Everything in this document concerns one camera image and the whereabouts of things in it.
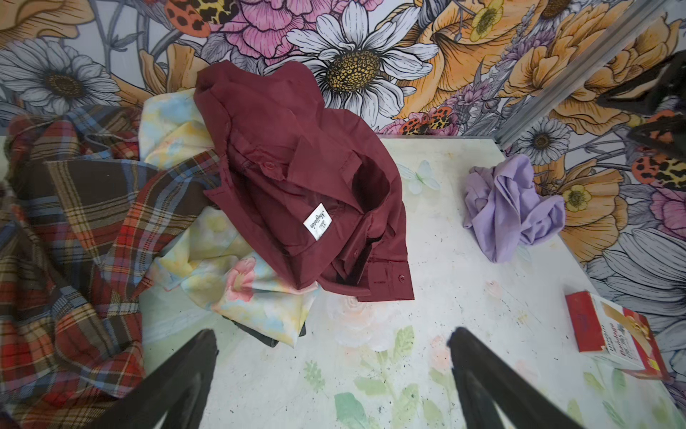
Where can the maroon button shirt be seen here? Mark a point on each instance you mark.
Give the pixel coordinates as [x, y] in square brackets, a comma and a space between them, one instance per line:
[311, 189]

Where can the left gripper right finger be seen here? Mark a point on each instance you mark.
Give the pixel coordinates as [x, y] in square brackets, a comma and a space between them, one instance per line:
[489, 390]

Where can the pastel floral cloth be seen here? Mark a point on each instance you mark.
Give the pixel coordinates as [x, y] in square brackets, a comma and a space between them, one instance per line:
[211, 262]

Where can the red white small box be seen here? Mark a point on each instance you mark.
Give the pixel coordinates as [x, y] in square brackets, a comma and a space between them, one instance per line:
[617, 336]

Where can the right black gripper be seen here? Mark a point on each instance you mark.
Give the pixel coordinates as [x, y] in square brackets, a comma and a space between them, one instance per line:
[644, 94]

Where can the red plaid cloth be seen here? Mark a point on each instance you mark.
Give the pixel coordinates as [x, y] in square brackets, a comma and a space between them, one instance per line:
[82, 220]

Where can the right aluminium corner post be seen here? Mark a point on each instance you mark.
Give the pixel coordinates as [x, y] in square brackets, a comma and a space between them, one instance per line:
[594, 51]

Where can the lavender cloth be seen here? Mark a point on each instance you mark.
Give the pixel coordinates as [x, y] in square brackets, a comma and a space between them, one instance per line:
[504, 210]

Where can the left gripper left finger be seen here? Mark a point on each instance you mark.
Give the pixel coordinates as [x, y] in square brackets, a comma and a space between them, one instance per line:
[174, 395]

